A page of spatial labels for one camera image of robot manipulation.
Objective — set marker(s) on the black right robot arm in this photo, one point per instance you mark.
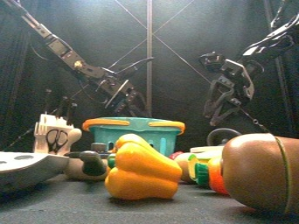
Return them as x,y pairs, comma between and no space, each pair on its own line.
274,38

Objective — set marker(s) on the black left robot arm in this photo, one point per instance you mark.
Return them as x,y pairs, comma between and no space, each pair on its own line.
57,46

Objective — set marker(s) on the black round knob lid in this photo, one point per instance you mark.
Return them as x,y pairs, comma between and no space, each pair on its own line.
223,135

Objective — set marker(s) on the white flat toy lid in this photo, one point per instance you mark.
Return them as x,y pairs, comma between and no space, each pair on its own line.
206,149

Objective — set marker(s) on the grey toy pot knob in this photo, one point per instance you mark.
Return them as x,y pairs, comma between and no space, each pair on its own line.
99,147

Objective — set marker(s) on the small red toy piece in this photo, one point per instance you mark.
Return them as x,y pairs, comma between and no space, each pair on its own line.
175,154

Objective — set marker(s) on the black toy scissors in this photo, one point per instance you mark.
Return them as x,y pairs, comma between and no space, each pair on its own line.
57,140

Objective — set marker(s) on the orange toy carrot green top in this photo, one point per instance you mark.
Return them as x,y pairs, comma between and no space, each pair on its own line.
208,173

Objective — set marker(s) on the white toy knife block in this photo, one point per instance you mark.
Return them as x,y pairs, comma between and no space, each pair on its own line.
47,137

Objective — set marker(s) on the large brown toy potato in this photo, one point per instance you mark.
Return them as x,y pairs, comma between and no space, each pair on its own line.
256,172

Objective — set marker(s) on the beige round toy food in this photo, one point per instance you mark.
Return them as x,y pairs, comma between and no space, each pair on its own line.
182,167

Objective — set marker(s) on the yellow toy bell pepper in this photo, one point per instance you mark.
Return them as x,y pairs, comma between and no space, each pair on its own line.
144,172

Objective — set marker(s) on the grey toy plate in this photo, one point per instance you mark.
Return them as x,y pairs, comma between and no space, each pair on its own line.
27,169

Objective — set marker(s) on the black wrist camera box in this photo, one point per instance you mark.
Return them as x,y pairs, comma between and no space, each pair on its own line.
212,61

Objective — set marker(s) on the grey vertical frame pole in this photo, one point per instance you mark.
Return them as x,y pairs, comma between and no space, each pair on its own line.
149,58

